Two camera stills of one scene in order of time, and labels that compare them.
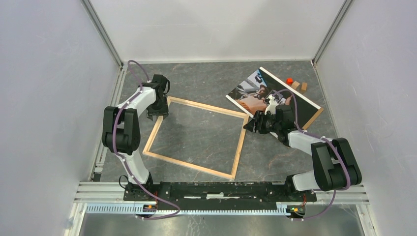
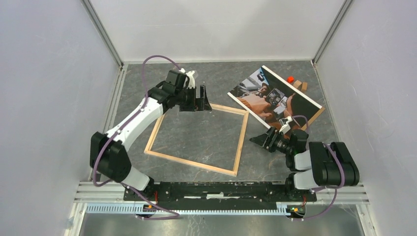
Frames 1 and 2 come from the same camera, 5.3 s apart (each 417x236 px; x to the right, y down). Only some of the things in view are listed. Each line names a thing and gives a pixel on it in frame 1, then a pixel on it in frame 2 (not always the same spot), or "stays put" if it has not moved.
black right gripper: (252, 125) → (266, 140)
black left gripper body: (159, 107) → (188, 101)
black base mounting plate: (216, 192) stays put
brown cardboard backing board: (312, 119) stays put
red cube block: (289, 80) stays put
